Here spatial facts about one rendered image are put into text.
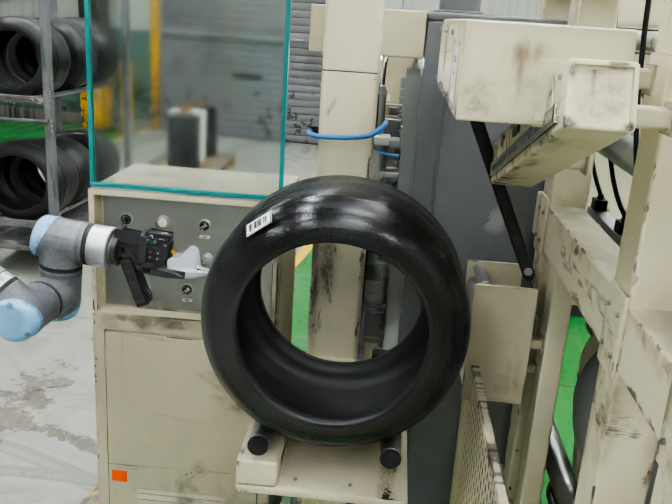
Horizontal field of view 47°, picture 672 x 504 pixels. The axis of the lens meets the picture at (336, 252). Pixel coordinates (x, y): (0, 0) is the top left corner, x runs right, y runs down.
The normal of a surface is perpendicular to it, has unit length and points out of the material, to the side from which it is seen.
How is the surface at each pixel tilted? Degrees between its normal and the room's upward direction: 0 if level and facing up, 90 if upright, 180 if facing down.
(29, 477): 0
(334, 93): 90
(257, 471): 90
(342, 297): 90
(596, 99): 72
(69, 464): 0
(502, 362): 90
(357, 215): 43
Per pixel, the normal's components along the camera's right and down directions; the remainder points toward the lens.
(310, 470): 0.06, -0.95
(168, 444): -0.06, 0.29
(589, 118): -0.06, -0.02
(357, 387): -0.18, -0.61
